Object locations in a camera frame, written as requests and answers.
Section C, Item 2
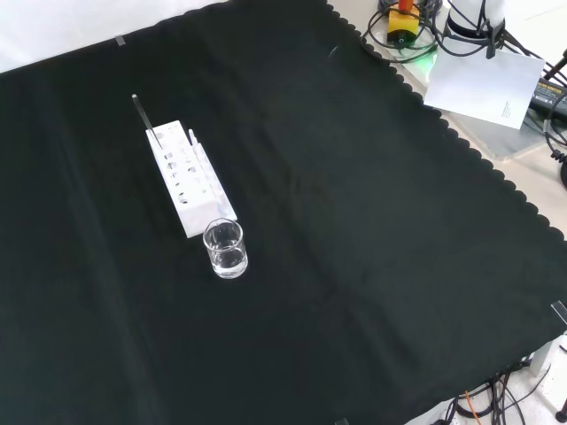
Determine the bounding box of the black bench cloth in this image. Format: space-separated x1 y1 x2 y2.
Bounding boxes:
0 0 567 425

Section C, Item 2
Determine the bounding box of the white metal bracket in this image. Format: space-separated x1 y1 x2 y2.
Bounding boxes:
527 332 567 413

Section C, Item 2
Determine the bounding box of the small clear glass beaker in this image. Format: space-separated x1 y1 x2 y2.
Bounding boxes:
202 220 249 281

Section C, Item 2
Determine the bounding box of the black tripod leg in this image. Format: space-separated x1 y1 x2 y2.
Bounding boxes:
540 45 567 84

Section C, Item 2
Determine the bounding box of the black adapter cable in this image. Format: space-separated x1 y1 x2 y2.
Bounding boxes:
541 104 567 157

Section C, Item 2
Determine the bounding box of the yellow stop button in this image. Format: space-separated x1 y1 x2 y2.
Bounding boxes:
387 0 422 50

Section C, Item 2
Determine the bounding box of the black cable loop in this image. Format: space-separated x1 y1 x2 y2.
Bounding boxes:
360 0 445 64

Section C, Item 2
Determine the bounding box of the black power adapter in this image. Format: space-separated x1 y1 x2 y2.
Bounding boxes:
525 75 567 118

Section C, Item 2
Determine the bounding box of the pale white board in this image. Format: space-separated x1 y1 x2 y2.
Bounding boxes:
422 46 547 131

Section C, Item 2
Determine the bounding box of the black cable bundle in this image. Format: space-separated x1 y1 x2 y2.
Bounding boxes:
447 365 557 425

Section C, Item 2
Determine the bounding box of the orange cable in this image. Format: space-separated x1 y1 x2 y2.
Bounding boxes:
463 389 483 425

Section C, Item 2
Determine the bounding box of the white test tube rack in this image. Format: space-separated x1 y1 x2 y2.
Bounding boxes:
144 120 239 240

